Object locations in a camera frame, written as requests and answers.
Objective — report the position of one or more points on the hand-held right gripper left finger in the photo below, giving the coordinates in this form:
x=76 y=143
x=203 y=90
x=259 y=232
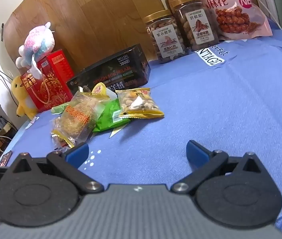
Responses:
x=77 y=152

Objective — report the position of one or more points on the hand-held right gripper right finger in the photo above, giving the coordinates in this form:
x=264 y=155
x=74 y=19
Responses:
x=196 y=152

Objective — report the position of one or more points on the green snack packet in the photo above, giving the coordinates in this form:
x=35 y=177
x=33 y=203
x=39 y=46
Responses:
x=109 y=115

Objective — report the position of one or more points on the clear orange-label snack packet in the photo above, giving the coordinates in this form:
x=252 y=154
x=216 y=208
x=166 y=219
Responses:
x=77 y=115

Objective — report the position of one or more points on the small green packet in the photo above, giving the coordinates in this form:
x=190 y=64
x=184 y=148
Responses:
x=59 y=109

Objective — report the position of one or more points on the small yellow pink packet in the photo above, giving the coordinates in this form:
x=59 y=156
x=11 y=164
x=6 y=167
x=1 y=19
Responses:
x=99 y=88

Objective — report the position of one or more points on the red gift box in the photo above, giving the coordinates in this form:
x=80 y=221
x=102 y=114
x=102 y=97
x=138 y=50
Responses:
x=53 y=84

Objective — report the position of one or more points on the dark phone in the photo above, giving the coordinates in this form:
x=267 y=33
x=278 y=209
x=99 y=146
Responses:
x=5 y=158

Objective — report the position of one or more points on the yellow nut snack packet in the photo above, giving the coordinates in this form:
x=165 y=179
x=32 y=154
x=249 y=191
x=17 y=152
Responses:
x=137 y=103

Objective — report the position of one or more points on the yellow plush duck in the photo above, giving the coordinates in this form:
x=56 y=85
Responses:
x=23 y=97

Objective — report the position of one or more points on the black printed box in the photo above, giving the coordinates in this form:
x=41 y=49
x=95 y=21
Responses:
x=116 y=72

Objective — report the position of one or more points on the pink and blue plush toy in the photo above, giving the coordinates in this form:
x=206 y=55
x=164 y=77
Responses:
x=37 y=43

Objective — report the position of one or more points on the gold-lid cashew jar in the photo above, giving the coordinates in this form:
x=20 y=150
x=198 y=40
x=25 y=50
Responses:
x=165 y=37

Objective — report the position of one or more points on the gold-lid pecan jar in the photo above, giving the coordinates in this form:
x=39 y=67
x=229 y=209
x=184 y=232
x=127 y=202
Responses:
x=197 y=22

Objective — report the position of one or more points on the wooden headboard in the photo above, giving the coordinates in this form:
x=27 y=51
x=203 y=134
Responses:
x=91 y=22

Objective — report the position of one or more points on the pink snack bag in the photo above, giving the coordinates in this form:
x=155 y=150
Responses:
x=235 y=7

